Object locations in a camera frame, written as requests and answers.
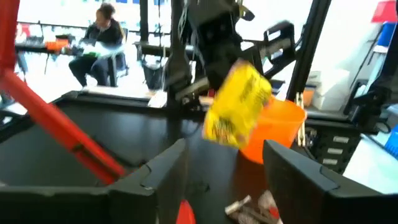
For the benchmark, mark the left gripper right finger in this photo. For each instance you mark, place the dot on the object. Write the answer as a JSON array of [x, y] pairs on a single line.
[[304, 199]]

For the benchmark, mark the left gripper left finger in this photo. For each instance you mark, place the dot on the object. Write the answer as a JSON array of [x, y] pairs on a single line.
[[140, 202]]

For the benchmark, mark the yellow candy packet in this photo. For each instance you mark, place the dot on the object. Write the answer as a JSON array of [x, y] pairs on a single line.
[[236, 105]]

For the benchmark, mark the orange plastic bucket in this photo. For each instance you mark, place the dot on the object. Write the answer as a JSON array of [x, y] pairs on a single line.
[[280, 124]]

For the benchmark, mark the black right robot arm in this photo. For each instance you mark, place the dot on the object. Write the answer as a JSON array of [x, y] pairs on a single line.
[[211, 9]]

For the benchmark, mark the black drawer unit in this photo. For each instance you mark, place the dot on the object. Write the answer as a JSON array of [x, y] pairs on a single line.
[[329, 149]]

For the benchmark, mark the black table mat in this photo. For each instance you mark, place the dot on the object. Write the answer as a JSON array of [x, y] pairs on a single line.
[[109, 140]]

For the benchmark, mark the black chair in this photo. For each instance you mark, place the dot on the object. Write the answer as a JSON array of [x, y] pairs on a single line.
[[116, 68]]

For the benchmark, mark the white box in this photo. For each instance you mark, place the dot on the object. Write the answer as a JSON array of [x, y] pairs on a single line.
[[331, 90]]

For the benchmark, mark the person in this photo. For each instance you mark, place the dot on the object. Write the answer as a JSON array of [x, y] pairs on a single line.
[[99, 46]]

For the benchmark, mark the red desk lamp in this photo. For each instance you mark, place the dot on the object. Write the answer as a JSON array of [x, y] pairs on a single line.
[[46, 118]]

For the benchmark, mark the blue storage bin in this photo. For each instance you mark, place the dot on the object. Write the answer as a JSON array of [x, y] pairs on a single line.
[[387, 34]]

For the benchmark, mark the work table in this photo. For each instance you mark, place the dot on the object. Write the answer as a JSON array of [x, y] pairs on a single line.
[[37, 46]]

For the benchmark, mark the black aluminium table frame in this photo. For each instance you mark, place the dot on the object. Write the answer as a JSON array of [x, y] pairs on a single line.
[[308, 46]]

